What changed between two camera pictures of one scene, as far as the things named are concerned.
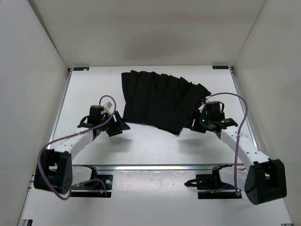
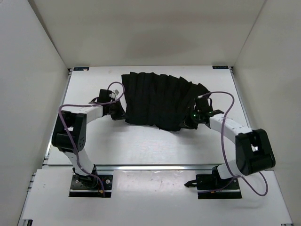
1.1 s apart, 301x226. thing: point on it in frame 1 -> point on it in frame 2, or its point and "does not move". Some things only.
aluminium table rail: [195, 167] does not move
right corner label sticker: [220, 67] does not move
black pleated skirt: [165, 101] does not move
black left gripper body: [105, 125] -> [109, 112]
